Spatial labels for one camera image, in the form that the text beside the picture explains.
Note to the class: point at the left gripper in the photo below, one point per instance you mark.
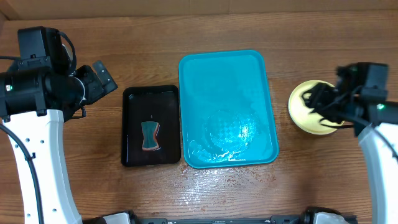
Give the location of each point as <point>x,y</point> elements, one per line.
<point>87,75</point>

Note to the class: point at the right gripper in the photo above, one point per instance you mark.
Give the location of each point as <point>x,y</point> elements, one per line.
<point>319,93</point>

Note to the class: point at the green plate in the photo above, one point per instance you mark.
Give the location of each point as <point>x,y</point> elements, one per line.
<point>302,116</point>

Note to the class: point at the green and orange sponge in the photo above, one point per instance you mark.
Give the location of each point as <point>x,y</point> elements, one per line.
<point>149,132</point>

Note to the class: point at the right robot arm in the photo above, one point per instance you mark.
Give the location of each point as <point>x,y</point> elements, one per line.
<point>360,98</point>

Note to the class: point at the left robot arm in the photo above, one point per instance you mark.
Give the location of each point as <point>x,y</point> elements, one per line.
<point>42,89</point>

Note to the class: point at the black plastic tray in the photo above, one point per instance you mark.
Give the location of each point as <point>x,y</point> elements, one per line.
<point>151,103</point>

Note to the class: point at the teal plastic tray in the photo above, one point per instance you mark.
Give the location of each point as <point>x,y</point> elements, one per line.
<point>226,110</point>

